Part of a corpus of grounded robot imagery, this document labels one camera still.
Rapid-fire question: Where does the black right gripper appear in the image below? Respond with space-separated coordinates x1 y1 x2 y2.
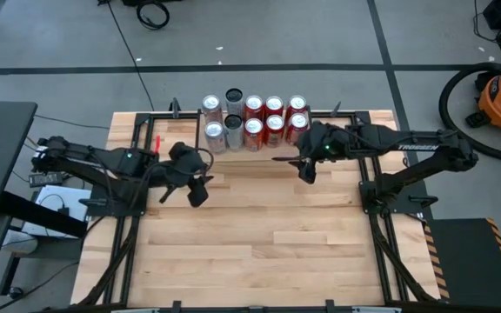
271 122 337 184

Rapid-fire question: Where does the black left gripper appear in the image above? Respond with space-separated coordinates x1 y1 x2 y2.
158 142 215 209

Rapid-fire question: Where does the red Coca-Cola Zero can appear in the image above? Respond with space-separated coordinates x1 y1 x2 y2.
264 114 286 149
264 95 285 117

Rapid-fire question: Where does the orange-red Fanta can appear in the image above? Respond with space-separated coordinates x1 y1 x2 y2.
243 117 264 152

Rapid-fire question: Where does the tall grey black-lidded can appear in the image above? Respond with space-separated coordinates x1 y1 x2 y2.
224 113 245 152
224 88 245 117

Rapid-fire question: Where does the red soda can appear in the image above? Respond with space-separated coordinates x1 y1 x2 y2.
244 94 264 117

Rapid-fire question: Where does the wooden shelf with black legs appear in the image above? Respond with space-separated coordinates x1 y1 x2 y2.
193 103 319 179

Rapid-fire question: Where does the white box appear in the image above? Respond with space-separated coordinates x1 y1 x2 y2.
21 184 91 239

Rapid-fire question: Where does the black power adapter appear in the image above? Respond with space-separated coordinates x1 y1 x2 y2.
28 172 67 189

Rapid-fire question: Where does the black floor equipment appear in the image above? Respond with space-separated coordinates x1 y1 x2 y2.
122 0 184 8

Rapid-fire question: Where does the black mat with hazard stripes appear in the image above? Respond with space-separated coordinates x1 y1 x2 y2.
423 216 501 310

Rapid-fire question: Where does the long black floor cable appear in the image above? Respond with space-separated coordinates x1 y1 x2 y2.
105 0 156 112

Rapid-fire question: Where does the coiled black cable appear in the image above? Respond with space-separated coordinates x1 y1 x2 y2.
135 1 171 31

